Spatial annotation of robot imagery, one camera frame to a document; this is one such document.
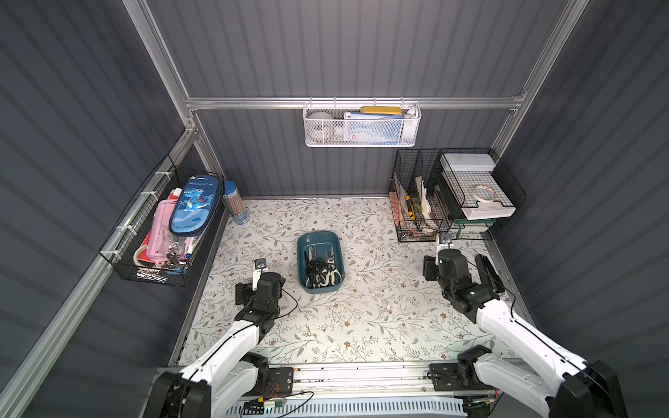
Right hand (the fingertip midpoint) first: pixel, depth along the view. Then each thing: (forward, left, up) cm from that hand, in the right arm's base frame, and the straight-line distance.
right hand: (442, 255), depth 83 cm
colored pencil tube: (+25, +75, -2) cm, 79 cm away
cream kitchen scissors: (0, +36, -13) cm, 39 cm away
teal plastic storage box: (+15, +40, -13) cm, 45 cm away
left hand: (-7, +61, -6) cm, 62 cm away
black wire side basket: (-11, +84, +20) cm, 87 cm away
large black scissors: (+2, +42, -12) cm, 44 cm away
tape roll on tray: (+24, -20, +5) cm, 31 cm away
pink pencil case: (-6, +80, +16) cm, 82 cm away
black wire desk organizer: (+23, -7, +6) cm, 25 cm away
